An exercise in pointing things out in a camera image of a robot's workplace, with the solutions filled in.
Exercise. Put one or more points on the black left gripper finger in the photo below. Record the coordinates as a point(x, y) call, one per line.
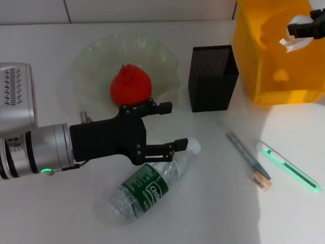
point(165, 108)
point(162, 151)

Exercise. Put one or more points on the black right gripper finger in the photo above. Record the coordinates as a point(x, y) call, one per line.
point(302, 30)
point(318, 14)

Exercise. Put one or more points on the yellow plastic bin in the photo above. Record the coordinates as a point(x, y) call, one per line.
point(279, 76)

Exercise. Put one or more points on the green glass fruit plate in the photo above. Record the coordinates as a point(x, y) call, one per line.
point(101, 63)

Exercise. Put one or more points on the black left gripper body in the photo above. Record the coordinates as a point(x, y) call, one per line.
point(109, 139)

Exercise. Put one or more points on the clear green-label water bottle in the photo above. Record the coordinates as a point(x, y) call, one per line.
point(152, 183)

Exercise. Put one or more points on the black mesh pen holder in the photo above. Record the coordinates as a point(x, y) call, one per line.
point(210, 91)

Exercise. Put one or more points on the grey pen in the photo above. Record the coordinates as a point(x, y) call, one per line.
point(241, 147)

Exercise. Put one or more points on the white paper ball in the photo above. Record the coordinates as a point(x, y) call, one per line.
point(297, 44)

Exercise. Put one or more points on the small tan eraser block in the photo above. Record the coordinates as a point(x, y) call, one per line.
point(261, 181)

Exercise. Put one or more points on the green white utility knife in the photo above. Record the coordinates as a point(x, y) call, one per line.
point(287, 165)

